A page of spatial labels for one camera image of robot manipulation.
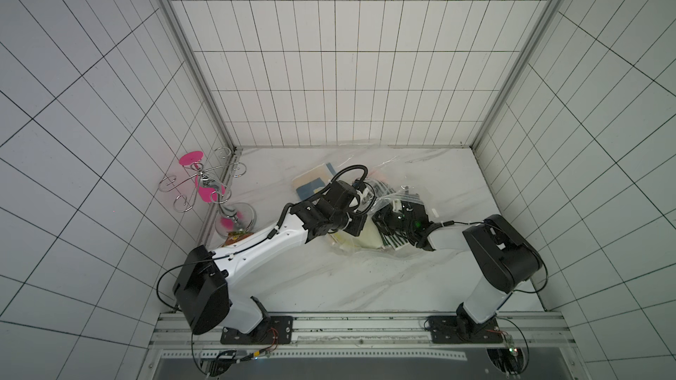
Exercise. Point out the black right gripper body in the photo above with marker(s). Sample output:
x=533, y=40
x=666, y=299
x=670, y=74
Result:
x=394, y=216

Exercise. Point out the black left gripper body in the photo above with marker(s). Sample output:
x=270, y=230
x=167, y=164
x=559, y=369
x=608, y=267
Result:
x=347, y=221

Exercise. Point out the clear plastic vacuum bag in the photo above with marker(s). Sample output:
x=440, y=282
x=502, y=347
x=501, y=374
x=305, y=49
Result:
x=344, y=161

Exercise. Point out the blue and beige towel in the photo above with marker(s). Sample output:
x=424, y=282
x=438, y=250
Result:
x=311, y=182

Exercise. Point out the pale yellow towel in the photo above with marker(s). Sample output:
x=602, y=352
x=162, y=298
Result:
x=368, y=239

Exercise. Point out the green white striped towel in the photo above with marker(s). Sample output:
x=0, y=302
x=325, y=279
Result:
x=383, y=194

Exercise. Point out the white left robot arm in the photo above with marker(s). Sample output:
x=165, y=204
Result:
x=207, y=288

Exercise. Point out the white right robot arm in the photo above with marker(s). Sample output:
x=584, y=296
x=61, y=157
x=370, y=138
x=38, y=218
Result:
x=502, y=254

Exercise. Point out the colourful snack packet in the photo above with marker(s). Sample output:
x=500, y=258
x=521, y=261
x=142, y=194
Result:
x=236, y=237

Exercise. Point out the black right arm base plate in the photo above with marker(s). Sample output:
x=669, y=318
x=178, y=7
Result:
x=452, y=329

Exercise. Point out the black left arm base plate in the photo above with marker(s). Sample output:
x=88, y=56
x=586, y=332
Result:
x=249, y=323

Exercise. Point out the aluminium mounting rail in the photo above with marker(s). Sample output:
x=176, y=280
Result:
x=364, y=334

